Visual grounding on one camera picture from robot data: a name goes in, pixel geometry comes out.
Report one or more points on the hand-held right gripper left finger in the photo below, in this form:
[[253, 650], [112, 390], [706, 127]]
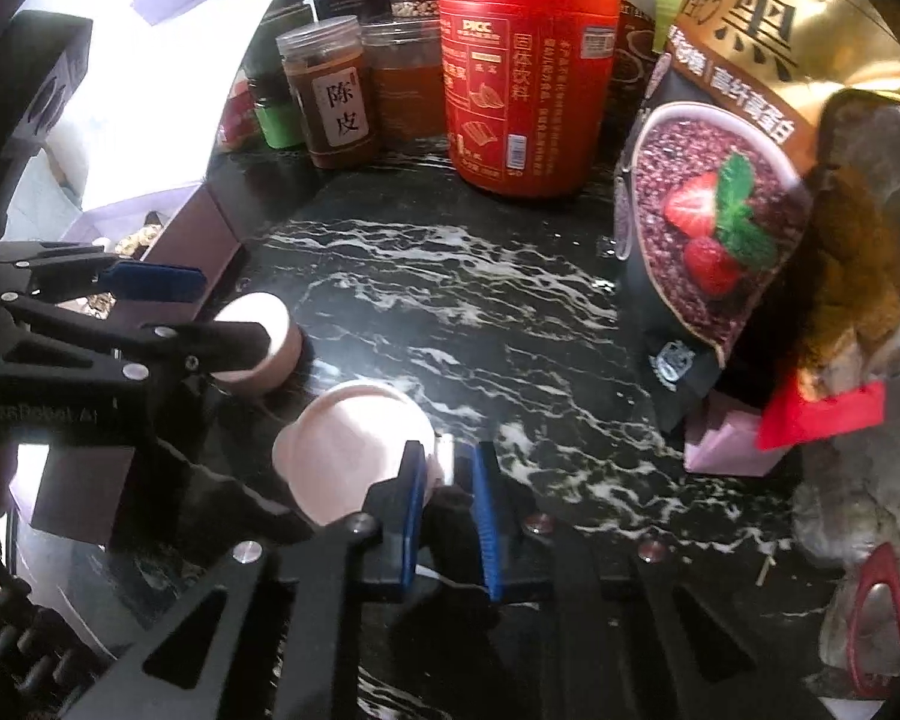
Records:
[[412, 517]]

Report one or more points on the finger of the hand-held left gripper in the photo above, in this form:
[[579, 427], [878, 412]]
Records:
[[157, 281], [225, 345]]

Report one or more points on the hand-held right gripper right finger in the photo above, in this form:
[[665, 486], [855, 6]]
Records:
[[487, 517]]

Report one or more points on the pink eared compact case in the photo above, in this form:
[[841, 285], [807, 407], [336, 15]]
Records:
[[345, 450]]

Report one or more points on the white hinged gift box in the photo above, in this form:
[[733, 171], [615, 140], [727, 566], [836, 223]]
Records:
[[165, 165]]

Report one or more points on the small red packet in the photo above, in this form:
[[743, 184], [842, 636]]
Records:
[[236, 124]]

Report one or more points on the green-label black-lid jar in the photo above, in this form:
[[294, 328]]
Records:
[[279, 124]]

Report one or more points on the small pink paper box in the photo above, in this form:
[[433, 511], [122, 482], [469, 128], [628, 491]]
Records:
[[724, 442]]

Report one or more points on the brown peel labelled jar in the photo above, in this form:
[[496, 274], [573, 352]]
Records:
[[330, 67]]

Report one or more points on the amber-content clear jar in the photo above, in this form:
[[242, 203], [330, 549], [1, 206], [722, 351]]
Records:
[[405, 90]]

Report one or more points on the clear plastic bag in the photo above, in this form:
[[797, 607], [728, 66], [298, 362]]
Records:
[[855, 495]]

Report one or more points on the red plastic canister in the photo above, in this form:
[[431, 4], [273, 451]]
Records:
[[529, 90]]

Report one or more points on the black gold cereal bag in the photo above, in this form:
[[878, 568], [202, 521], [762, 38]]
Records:
[[757, 37]]

